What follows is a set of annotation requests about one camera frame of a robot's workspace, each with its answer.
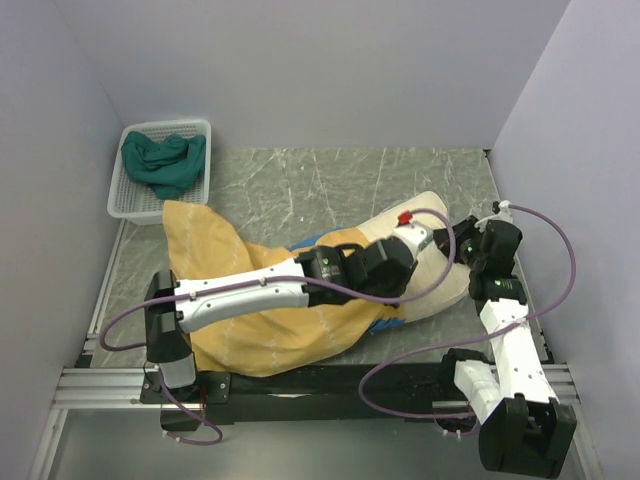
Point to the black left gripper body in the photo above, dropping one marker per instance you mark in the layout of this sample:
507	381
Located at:
394	289

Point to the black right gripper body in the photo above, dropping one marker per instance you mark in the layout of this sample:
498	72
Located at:
468	252

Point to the cream white pillow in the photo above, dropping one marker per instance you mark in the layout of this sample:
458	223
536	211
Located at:
431	262

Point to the yellow and blue pillowcase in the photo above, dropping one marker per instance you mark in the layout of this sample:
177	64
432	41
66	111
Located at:
208	255

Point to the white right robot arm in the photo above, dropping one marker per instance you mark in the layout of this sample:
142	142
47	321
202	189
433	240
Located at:
524	429

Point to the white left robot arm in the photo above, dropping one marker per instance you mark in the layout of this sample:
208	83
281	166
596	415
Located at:
245	330

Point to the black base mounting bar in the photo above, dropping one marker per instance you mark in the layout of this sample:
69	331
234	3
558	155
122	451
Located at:
322	392

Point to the dark green cloth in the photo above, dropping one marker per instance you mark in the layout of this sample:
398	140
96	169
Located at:
169	168

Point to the white perforated plastic basket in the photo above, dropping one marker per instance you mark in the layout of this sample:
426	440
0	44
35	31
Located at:
137	203

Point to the aluminium frame rail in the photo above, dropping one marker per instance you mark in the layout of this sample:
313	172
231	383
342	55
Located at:
122	388

